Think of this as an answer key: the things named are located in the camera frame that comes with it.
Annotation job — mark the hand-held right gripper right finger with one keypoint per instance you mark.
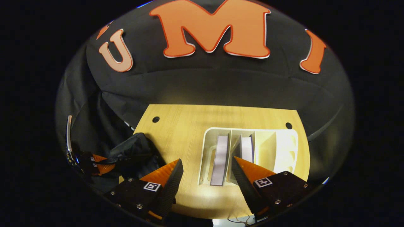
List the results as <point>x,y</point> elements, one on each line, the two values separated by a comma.
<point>243,183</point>

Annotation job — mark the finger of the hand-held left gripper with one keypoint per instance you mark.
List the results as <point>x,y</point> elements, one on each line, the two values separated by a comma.
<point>105,168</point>
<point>98,157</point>

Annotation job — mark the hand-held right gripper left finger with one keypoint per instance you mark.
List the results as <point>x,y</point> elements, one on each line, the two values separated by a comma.
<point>172,183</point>

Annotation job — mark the blue picture cover book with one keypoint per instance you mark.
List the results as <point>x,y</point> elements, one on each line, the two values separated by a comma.
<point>246,149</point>

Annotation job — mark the black schoolbag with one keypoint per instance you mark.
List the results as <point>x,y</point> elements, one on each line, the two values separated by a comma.
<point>139,148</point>

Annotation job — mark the white bookshelf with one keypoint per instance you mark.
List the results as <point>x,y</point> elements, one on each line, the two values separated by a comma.
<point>284,148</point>

